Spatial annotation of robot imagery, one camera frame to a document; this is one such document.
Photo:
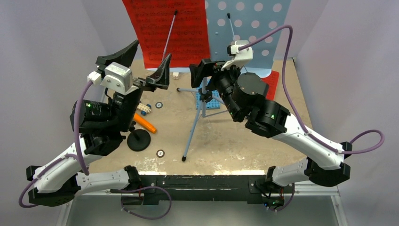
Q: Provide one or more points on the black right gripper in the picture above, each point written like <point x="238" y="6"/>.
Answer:
<point x="206" y="68"/>

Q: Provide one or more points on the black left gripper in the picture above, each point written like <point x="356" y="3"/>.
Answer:
<point x="159" y="80"/>

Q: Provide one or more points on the red sheet music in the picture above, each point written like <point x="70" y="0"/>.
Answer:
<point x="272" y="81"/>
<point x="178" y="27"/>

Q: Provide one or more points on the orange toy microphone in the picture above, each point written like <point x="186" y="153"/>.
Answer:
<point x="144" y="123"/>

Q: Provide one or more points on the black microphone stand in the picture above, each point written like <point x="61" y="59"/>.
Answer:
<point x="138" y="139"/>

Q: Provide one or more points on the light blue music stand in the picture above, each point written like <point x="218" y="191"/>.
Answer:
<point x="233" y="20"/>

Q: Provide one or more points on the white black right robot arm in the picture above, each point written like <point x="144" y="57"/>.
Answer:
<point x="244" y="95"/>

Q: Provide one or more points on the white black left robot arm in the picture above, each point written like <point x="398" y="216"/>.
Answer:
<point x="99" y="129"/>

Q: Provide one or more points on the blue and white brick stack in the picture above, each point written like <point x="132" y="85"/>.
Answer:
<point x="175" y="75"/>

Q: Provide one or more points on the light blue building baseplate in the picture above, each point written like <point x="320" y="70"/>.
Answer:
<point x="213" y="104"/>

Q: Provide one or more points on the toy brick car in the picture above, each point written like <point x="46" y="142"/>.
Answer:
<point x="144" y="109"/>

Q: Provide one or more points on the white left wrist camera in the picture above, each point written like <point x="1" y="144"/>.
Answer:
<point x="117" y="77"/>

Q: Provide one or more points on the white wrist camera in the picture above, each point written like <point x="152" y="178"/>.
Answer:
<point x="117" y="77"/>
<point x="238" y="57"/>

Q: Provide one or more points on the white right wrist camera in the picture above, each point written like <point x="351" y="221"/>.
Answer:
<point x="238" y="57"/>

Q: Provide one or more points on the black ring marker front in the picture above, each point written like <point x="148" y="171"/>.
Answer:
<point x="160" y="153"/>

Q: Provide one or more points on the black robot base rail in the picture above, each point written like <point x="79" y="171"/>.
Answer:
<point x="252" y="189"/>

